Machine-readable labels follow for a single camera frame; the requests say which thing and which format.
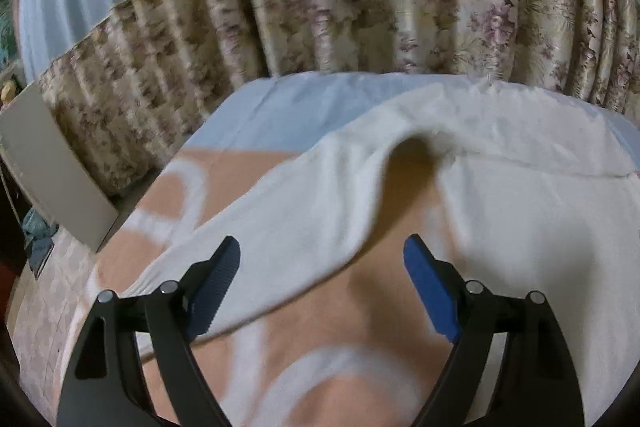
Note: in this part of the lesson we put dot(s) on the light blue bed sheet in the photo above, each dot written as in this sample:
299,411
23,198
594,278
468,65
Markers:
300,99

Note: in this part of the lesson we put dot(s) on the floral beige curtain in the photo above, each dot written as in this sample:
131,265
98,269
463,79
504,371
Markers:
320,7

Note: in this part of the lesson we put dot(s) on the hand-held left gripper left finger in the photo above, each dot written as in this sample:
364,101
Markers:
216,288

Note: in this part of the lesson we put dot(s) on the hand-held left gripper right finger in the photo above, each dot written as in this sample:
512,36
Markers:
429,283

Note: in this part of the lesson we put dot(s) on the white knit garment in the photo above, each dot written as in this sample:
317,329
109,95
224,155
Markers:
500,227

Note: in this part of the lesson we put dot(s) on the teal cloth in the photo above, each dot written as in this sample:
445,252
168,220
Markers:
36,227

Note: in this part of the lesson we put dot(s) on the peach and white patterned blanket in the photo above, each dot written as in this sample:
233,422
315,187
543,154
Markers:
320,357

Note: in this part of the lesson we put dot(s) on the grey flat board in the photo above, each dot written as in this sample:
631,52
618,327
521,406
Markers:
55,157

